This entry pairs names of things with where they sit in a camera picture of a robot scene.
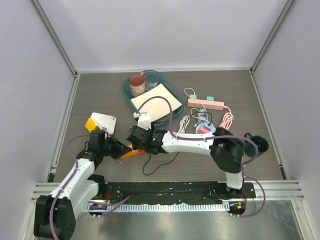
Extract clear glass cup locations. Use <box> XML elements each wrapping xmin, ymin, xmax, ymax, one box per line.
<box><xmin>144</xmin><ymin>72</ymin><xmax>159</xmax><ymax>91</ymax></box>

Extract thin black usb cable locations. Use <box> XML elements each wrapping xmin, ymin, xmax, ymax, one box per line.
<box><xmin>142</xmin><ymin>111</ymin><xmax>213</xmax><ymax>176</ymax></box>

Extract white square power socket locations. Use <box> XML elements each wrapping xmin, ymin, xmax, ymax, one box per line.
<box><xmin>90</xmin><ymin>112</ymin><xmax>117</xmax><ymax>135</ymax></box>

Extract yellow cube plug adapter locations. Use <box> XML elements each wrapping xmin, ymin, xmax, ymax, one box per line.
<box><xmin>84</xmin><ymin>118</ymin><xmax>100</xmax><ymax>133</ymax></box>

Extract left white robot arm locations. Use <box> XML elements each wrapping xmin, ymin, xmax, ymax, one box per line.
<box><xmin>33</xmin><ymin>129</ymin><xmax>132</xmax><ymax>240</ymax></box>

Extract green plug with white cable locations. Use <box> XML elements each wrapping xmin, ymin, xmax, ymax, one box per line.
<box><xmin>183</xmin><ymin>87</ymin><xmax>207</xmax><ymax>112</ymax></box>

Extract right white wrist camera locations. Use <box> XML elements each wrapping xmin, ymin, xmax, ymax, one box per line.
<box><xmin>133</xmin><ymin>112</ymin><xmax>152</xmax><ymax>130</ymax></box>

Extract pink power strip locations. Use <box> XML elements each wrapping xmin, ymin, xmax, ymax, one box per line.
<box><xmin>187</xmin><ymin>98</ymin><xmax>225</xmax><ymax>111</ymax></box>

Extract orange power strip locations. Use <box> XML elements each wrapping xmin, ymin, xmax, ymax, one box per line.
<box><xmin>120</xmin><ymin>144</ymin><xmax>145</xmax><ymax>159</ymax></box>

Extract white slotted cable duct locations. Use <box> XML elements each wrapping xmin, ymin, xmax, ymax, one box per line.
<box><xmin>84</xmin><ymin>202</ymin><xmax>231</xmax><ymax>213</ymax></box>

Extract pink patterned mug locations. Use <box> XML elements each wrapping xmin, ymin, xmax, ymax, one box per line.
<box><xmin>129</xmin><ymin>72</ymin><xmax>147</xmax><ymax>98</ymax></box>

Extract teal plastic tray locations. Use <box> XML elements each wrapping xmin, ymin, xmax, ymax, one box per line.
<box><xmin>121</xmin><ymin>70</ymin><xmax>185</xmax><ymax>127</ymax></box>

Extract blue round socket hub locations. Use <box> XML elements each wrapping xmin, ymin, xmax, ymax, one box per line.
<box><xmin>195</xmin><ymin>122</ymin><xmax>216</xmax><ymax>134</ymax></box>

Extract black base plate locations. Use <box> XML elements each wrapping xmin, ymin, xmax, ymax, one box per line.
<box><xmin>102</xmin><ymin>181</ymin><xmax>256</xmax><ymax>205</ymax></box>

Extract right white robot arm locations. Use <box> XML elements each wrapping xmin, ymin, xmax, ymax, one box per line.
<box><xmin>126</xmin><ymin>126</ymin><xmax>244</xmax><ymax>198</ymax></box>

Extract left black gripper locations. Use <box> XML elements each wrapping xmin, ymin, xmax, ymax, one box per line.
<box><xmin>100</xmin><ymin>134</ymin><xmax>132</xmax><ymax>160</ymax></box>

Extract white coiled power cord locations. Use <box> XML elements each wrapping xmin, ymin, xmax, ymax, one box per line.
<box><xmin>177</xmin><ymin>115</ymin><xmax>192</xmax><ymax>135</ymax></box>

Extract dark green mug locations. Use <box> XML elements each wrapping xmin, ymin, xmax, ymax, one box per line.
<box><xmin>244</xmin><ymin>132</ymin><xmax>269</xmax><ymax>158</ymax></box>

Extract white square plate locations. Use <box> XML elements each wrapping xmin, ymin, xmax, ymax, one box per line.
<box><xmin>131</xmin><ymin>83</ymin><xmax>182</xmax><ymax>122</ymax></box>

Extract pink coiled cord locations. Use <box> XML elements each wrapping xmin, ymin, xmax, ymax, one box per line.
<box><xmin>218</xmin><ymin>105</ymin><xmax>236</xmax><ymax>130</ymax></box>

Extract teal plug on pink strip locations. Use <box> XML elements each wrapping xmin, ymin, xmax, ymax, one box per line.
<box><xmin>206</xmin><ymin>96</ymin><xmax>215</xmax><ymax>102</ymax></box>

